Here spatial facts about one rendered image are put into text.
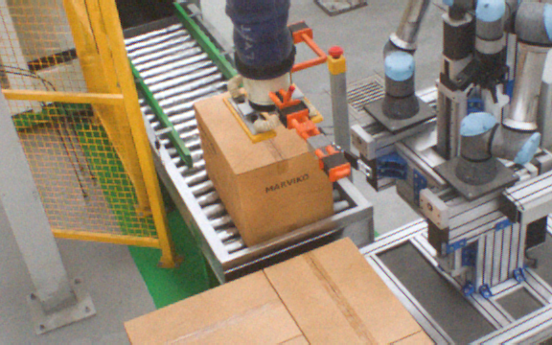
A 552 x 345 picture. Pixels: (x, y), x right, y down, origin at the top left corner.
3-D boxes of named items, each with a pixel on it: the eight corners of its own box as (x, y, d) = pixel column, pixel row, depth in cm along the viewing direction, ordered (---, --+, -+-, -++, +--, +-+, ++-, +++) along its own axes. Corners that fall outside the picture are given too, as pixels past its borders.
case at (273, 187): (206, 172, 407) (192, 102, 382) (284, 148, 415) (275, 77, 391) (248, 249, 361) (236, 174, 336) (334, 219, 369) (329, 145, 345)
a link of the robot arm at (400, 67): (385, 97, 334) (383, 67, 326) (383, 79, 344) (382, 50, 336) (416, 95, 332) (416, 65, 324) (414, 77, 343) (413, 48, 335)
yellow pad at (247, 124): (222, 101, 343) (220, 90, 340) (245, 94, 345) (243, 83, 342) (252, 144, 317) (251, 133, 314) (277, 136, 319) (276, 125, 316)
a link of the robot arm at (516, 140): (496, 151, 301) (526, -3, 282) (538, 163, 294) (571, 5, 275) (484, 159, 292) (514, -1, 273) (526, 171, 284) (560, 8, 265)
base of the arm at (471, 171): (479, 153, 315) (480, 131, 309) (506, 174, 304) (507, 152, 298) (446, 168, 311) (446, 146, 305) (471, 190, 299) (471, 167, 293)
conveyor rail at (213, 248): (94, 60, 536) (87, 34, 524) (102, 58, 537) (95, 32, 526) (225, 293, 362) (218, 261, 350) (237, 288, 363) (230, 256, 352)
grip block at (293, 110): (277, 119, 310) (276, 105, 306) (302, 111, 312) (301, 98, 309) (287, 130, 304) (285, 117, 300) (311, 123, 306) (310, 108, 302)
